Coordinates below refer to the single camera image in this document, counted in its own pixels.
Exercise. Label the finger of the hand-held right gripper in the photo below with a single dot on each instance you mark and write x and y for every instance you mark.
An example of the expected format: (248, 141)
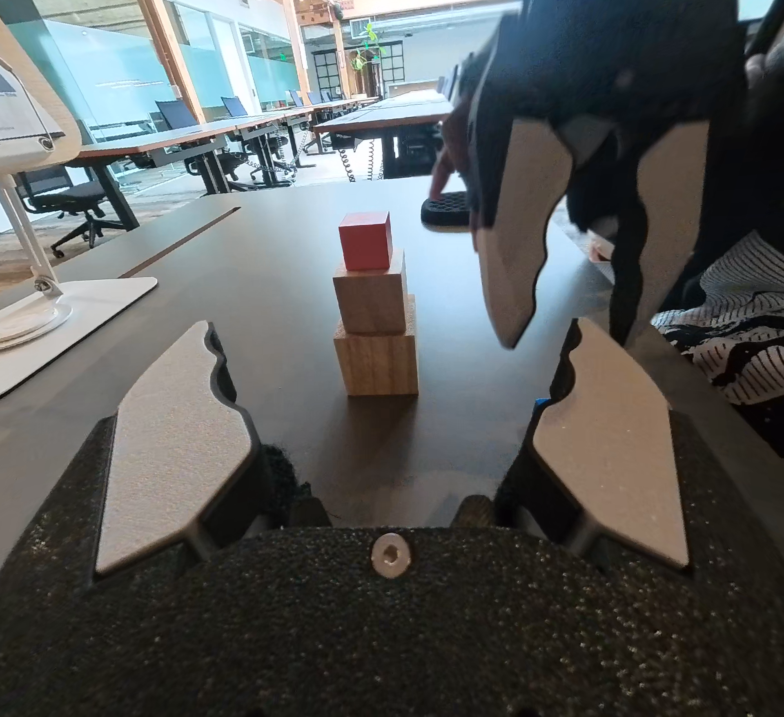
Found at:
(668, 215)
(521, 227)

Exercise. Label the white document stand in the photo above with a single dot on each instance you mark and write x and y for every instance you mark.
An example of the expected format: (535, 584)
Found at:
(61, 319)

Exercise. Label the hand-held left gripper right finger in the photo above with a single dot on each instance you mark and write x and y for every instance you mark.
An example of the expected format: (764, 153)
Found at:
(613, 454)

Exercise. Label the large wooden cube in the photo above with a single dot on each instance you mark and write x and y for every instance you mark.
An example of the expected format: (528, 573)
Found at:
(375, 362)

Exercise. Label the black wrist rest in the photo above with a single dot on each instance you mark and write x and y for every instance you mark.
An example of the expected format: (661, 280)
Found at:
(447, 210)

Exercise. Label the small red cube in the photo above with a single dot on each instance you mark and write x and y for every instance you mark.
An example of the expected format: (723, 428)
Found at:
(366, 242)

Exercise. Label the person's printed shirt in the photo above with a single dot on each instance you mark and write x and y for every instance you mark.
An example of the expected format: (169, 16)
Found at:
(735, 325)

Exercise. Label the medium wooden cube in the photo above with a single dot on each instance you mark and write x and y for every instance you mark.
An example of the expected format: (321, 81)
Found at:
(370, 298)

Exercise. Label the black office chair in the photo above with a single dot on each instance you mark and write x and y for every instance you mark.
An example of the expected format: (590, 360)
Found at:
(61, 197)

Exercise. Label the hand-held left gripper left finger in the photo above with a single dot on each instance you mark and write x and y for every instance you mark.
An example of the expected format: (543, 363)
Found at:
(178, 460)

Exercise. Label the wooden office table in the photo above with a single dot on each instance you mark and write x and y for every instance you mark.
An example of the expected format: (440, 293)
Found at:
(380, 117)
(172, 139)

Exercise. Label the printed instruction sheet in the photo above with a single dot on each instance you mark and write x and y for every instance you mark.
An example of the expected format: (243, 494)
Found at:
(22, 111)

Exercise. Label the white instruction sheet stand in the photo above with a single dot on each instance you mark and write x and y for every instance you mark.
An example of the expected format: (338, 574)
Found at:
(61, 105)

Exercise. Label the tiny blue cube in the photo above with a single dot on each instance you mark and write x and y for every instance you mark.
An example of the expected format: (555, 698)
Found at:
(539, 405)

